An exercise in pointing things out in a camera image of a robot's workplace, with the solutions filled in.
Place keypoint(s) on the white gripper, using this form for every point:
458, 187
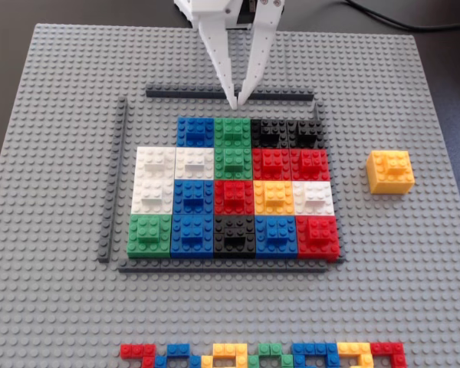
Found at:
211, 36

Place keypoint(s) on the yellow brick cube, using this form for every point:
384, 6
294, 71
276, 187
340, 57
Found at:
387, 180
274, 197

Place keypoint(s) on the green brick cube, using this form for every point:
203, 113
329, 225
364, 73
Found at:
149, 235
232, 132
234, 163

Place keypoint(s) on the black brick cube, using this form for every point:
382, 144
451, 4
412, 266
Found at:
268, 134
306, 134
234, 237

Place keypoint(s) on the blue brick cube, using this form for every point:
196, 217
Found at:
276, 237
193, 197
192, 237
194, 132

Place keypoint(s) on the red brick cube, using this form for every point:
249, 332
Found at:
234, 197
318, 237
309, 165
271, 165

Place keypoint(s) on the white brick cube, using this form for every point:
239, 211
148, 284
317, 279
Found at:
313, 198
194, 164
153, 163
151, 197

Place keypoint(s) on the yellow brick letter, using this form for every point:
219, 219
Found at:
352, 349
228, 350

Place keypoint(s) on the green brick letter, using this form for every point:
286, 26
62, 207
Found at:
270, 350

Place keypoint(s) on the blue brick letter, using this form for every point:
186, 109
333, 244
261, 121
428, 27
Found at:
178, 350
314, 350

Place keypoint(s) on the grey studded baseplate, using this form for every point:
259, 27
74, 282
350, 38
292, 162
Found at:
61, 306

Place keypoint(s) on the red brick letter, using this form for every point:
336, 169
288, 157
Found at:
387, 349
138, 352

